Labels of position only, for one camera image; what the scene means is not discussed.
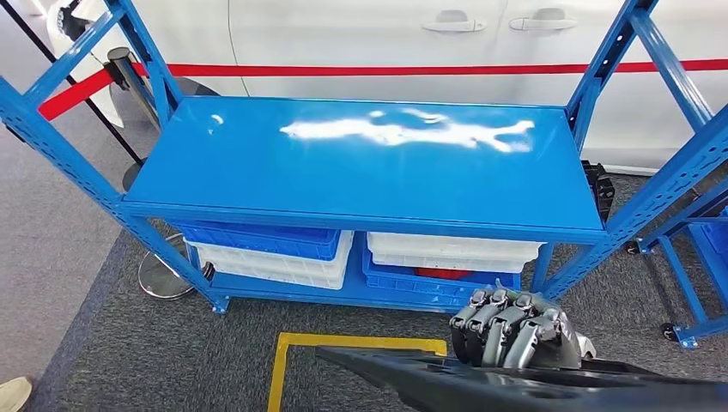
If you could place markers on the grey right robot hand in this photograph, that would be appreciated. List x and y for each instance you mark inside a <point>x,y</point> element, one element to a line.
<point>512,330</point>

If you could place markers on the black plastic plate frame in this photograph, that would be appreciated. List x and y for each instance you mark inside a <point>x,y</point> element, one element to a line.
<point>455,381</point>

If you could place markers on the blue metal shelf rack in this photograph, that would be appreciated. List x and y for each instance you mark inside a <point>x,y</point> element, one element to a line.
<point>682,284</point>
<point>370,170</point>

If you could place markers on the white plastic crate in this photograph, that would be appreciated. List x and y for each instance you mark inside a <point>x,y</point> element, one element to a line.
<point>273,280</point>
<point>273,267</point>
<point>455,247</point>
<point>455,264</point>

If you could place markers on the red item in crate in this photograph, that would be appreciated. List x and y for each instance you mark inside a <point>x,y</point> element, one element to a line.
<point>443,274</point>

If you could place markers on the blue plastic crate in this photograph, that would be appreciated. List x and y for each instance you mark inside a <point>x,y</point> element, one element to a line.
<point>256,241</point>
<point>718,239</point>
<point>409,287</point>

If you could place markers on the black plastic block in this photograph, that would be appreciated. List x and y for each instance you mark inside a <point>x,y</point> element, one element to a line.
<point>600,187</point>

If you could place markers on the yellow floor tape square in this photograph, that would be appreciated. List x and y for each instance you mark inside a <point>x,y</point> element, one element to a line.
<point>279,375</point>

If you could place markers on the red barrier belt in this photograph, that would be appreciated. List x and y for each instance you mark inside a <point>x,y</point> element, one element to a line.
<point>341,70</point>

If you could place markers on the white car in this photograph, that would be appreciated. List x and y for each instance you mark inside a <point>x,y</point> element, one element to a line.
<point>341,34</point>

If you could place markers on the person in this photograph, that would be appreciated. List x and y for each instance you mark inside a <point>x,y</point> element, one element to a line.
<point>14,395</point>

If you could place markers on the chrome stanchion post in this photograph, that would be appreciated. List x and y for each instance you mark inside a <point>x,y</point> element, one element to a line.
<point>165,278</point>
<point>119,57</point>

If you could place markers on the thin black post with base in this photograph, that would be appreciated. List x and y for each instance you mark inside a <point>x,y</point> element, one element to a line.
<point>132,176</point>

